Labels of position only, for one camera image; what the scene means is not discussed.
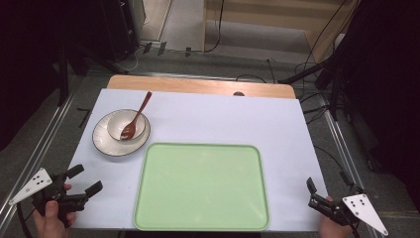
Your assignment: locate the person's right hand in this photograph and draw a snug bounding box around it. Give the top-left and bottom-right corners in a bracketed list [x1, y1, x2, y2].
[317, 195, 354, 238]

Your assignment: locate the black floor tape mark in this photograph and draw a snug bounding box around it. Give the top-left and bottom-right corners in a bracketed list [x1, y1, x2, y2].
[76, 106, 92, 130]

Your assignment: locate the white table cover sheet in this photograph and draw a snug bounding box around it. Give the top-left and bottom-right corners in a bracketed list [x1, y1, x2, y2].
[67, 87, 329, 232]

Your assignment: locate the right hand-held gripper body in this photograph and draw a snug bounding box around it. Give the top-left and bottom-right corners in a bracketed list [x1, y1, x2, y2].
[307, 186, 389, 238]

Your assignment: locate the black cabinet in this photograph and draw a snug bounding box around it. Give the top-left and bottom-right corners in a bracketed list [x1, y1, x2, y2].
[98, 0, 141, 61]

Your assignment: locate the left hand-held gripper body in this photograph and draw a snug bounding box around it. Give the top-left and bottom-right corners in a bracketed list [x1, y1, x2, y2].
[8, 168, 90, 228]

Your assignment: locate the white cable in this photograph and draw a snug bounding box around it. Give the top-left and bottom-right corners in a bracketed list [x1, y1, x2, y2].
[123, 45, 144, 72]

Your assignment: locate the thin black cable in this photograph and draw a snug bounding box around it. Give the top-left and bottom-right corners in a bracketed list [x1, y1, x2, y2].
[312, 144, 345, 171]

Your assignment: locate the black floor cable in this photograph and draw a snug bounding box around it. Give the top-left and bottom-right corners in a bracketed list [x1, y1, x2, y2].
[235, 59, 277, 84]
[298, 91, 332, 125]

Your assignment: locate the light green tray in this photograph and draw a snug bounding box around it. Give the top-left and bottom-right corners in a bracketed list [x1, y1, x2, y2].
[133, 142, 270, 232]

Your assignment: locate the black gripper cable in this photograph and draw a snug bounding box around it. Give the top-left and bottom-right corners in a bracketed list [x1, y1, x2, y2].
[16, 201, 36, 238]

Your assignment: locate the black hanging cable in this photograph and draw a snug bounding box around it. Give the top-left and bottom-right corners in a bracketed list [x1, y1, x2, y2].
[197, 0, 226, 54]

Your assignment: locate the metal frame rail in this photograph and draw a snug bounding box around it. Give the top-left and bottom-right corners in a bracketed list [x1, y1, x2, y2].
[88, 70, 239, 82]
[0, 73, 83, 226]
[320, 107, 387, 238]

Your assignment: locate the white plate with dark rim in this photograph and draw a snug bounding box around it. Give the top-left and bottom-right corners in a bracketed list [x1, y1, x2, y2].
[91, 108, 152, 158]

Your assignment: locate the brown wooden spoon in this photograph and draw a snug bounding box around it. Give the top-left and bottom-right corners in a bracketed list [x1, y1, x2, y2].
[120, 90, 154, 140]

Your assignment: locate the white bowl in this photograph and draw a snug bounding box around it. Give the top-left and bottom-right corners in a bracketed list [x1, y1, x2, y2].
[106, 109, 147, 142]

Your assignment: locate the wooden step platform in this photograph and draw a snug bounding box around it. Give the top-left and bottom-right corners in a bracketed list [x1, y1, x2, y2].
[202, 0, 360, 63]

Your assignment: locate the black stand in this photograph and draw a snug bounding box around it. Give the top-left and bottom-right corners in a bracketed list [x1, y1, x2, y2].
[49, 43, 130, 107]
[277, 59, 348, 121]

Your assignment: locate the person's left hand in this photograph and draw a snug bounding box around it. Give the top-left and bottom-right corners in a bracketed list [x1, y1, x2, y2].
[32, 182, 77, 238]

